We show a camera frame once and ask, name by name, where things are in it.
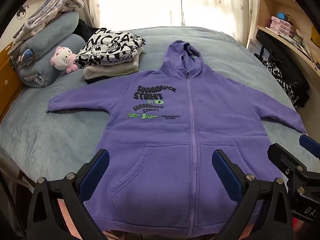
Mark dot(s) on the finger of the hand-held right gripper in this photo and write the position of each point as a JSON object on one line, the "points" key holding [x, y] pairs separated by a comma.
{"points": [[311, 145], [282, 156]]}

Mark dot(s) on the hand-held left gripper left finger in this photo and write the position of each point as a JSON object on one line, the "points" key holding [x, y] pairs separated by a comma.
{"points": [[98, 169]]}

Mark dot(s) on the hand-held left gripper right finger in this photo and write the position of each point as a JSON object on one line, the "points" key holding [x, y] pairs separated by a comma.
{"points": [[225, 170]]}

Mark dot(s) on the purple zip hoodie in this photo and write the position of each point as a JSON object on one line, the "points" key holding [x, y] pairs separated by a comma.
{"points": [[160, 142]]}

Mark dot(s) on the grey-blue bed cover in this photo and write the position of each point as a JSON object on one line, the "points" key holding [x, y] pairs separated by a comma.
{"points": [[62, 135]]}

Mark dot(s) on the black and white patterned cloth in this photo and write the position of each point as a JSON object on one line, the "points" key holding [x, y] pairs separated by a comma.
{"points": [[283, 82]]}

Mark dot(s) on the black folded garment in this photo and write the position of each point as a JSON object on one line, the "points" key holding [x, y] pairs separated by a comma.
{"points": [[93, 80]]}

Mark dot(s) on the black bag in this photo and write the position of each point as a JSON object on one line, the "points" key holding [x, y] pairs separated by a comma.
{"points": [[287, 55]]}

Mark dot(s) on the cream folded garment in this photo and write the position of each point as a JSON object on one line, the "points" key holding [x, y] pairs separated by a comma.
{"points": [[105, 71]]}

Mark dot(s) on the pale green folded garment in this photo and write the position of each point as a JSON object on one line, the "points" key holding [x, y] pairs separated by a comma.
{"points": [[126, 70]]}

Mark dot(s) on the yellow bag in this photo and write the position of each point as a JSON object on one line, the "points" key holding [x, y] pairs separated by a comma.
{"points": [[315, 35]]}

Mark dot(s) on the white and blue carton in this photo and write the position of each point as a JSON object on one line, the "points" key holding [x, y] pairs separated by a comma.
{"points": [[253, 45]]}

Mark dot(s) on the pink and white cat plush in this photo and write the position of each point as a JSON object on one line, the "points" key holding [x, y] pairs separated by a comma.
{"points": [[62, 59]]}

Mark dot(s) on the stack of pink boxes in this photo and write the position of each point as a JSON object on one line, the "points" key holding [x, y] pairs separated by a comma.
{"points": [[283, 26]]}

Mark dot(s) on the black and white printed garment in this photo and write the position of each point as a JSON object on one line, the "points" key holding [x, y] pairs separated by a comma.
{"points": [[110, 46]]}

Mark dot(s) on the wooden headboard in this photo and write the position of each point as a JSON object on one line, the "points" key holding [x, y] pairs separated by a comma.
{"points": [[7, 80]]}

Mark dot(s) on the small blue box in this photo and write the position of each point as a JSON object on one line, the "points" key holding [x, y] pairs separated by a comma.
{"points": [[282, 15]]}

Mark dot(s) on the dark cloth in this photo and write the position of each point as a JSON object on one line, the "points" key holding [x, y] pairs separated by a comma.
{"points": [[85, 30]]}

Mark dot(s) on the wooden bookshelf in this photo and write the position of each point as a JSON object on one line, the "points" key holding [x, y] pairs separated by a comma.
{"points": [[277, 1]]}

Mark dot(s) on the white floral quilt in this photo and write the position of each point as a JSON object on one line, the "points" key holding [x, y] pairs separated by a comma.
{"points": [[47, 12]]}

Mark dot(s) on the white leaf print curtain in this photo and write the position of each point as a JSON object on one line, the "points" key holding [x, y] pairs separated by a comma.
{"points": [[220, 2]]}

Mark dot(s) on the cartoon wall sticker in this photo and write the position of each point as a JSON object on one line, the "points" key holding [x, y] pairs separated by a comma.
{"points": [[21, 13]]}

